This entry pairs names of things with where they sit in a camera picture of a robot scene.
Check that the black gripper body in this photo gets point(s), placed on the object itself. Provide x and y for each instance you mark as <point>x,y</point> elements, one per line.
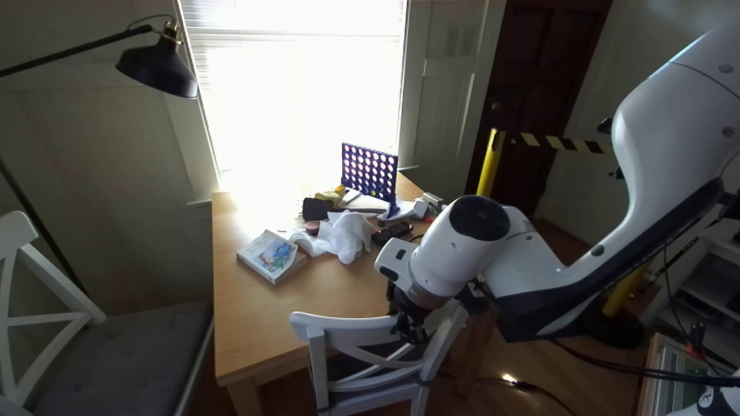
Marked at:
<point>407,300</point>

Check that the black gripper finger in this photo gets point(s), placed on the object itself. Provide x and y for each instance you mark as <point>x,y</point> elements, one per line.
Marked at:
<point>413,329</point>

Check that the white wooden cross-back chair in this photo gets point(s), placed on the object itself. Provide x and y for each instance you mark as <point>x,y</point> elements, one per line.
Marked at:
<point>339,326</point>
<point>15,307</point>

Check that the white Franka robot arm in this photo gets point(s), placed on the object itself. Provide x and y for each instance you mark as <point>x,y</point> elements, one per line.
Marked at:
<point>679,153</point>

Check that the black remote control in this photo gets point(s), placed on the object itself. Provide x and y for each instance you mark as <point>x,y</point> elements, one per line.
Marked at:
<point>394,231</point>

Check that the small white device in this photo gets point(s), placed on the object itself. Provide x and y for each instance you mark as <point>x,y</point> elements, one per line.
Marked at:
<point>422,208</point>

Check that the crumpled white cloth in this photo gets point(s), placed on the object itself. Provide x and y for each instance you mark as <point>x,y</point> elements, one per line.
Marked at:
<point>339,233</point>

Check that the small black case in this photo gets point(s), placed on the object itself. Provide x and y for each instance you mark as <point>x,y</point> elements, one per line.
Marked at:
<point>316,208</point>

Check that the small yellow object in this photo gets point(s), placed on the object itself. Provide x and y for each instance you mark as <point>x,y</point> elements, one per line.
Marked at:
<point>329,194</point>

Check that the blue connect four game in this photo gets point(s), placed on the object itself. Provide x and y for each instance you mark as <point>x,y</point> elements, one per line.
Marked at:
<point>372,171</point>

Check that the illustrated book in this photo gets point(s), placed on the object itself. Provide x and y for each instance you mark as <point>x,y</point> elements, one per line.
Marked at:
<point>269,255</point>

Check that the yellow stanchion pole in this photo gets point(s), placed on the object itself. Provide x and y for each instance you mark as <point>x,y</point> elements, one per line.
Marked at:
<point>489,162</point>
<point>626,291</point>

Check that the white panelled door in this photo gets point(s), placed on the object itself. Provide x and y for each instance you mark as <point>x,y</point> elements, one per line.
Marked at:
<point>447,93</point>

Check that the yellow black hazard tape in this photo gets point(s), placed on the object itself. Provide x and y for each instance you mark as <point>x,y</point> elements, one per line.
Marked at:
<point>559,142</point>

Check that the bright window with blinds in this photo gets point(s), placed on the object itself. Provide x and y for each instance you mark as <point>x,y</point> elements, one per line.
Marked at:
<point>301,93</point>

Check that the dark brown wooden door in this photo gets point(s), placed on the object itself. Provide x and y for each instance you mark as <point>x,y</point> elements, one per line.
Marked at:
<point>551,83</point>

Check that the robot stand with aluminium rails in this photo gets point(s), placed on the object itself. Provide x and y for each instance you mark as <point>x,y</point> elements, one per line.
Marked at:
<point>672,382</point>

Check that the grey seat cushion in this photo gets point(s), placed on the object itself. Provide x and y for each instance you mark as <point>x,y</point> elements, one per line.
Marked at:
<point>124,361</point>

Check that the white shelf unit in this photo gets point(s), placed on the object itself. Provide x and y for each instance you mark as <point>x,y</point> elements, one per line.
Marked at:
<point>709,284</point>

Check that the black floor lamp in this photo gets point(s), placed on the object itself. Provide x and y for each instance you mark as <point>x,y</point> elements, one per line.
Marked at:
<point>159,69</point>

